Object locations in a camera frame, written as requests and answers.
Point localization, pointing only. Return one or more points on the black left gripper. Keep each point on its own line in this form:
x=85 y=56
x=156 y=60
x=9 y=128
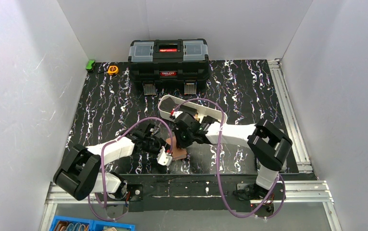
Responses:
x=157 y=145

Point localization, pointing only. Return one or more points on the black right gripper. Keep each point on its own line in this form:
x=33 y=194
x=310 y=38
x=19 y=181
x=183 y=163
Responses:
x=181 y=118

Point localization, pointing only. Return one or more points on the brown leather card holder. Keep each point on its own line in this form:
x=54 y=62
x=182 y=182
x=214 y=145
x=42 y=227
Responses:
x=177 y=153

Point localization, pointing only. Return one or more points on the white plastic card tray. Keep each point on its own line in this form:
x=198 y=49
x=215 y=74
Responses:
x=191 y=108

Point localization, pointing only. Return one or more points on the black VIP card stack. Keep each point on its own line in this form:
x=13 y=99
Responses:
x=168 y=105

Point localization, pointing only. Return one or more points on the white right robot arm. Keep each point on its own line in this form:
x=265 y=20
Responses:
x=270 y=145

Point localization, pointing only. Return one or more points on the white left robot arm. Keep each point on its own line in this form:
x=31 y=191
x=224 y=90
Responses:
x=81 y=170

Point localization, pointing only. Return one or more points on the black Delixi toolbox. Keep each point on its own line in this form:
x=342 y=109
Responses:
x=181 y=64

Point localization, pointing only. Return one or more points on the orange tape measure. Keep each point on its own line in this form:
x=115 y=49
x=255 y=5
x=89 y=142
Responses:
x=113 y=70

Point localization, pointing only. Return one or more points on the green small tool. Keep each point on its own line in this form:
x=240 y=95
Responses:
x=90 y=65

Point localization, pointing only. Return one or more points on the blue plastic bin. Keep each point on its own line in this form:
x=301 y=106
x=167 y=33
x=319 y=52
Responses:
x=61 y=223

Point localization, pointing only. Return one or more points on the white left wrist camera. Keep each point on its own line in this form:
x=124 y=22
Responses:
x=164 y=158

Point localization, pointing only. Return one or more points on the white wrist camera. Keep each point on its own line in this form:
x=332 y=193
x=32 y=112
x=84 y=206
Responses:
x=175 y=114
x=164 y=158

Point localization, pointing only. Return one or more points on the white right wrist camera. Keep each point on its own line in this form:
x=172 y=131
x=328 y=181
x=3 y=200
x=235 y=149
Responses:
x=175 y=114

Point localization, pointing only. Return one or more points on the aluminium frame rail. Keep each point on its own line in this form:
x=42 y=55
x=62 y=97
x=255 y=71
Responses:
x=301 y=191

